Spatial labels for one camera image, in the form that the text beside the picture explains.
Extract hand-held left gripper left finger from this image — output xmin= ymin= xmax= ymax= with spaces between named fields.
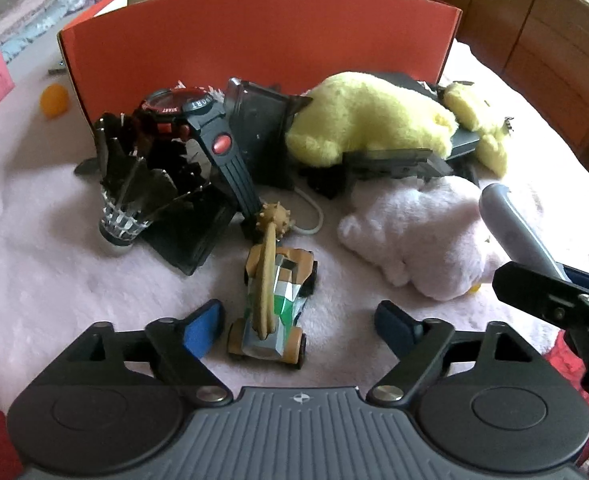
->
xmin=39 ymin=299 xmax=235 ymax=407

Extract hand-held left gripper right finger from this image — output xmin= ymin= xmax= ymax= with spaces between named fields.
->
xmin=367 ymin=300 xmax=558 ymax=406

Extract tan and green toy car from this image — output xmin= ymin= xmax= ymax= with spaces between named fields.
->
xmin=227 ymin=202 xmax=321 ymax=368

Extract grey handled tool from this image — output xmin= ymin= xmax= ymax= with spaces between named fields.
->
xmin=479 ymin=183 xmax=571 ymax=282

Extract pale pink plush toy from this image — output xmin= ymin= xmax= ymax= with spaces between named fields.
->
xmin=337 ymin=177 xmax=516 ymax=302

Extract black and red wristwatch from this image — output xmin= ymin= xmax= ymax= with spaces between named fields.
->
xmin=133 ymin=86 xmax=262 ymax=241

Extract dark clear plastic lid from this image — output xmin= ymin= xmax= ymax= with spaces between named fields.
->
xmin=342 ymin=147 xmax=455 ymax=184

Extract pink fluffy blanket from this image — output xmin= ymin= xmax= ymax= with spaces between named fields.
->
xmin=0 ymin=40 xmax=589 ymax=411

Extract black feather shuttlecock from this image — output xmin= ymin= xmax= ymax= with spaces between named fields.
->
xmin=74 ymin=112 xmax=210 ymax=249

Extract small yellow plush toy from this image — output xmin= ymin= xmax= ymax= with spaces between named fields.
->
xmin=443 ymin=81 xmax=514 ymax=177

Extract large yellow plush toy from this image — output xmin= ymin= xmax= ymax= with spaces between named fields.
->
xmin=285 ymin=72 xmax=459 ymax=169

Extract wooden cabinet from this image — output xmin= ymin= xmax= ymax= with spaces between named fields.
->
xmin=402 ymin=0 xmax=589 ymax=186

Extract orange ping pong ball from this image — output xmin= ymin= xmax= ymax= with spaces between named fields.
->
xmin=41 ymin=85 xmax=70 ymax=119

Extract orange-red cardboard box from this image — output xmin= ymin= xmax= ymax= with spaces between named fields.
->
xmin=57 ymin=0 xmax=463 ymax=120

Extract pale folded bedding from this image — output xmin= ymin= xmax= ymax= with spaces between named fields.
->
xmin=0 ymin=0 xmax=130 ymax=68

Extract white cord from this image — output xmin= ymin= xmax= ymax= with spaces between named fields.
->
xmin=294 ymin=185 xmax=325 ymax=235

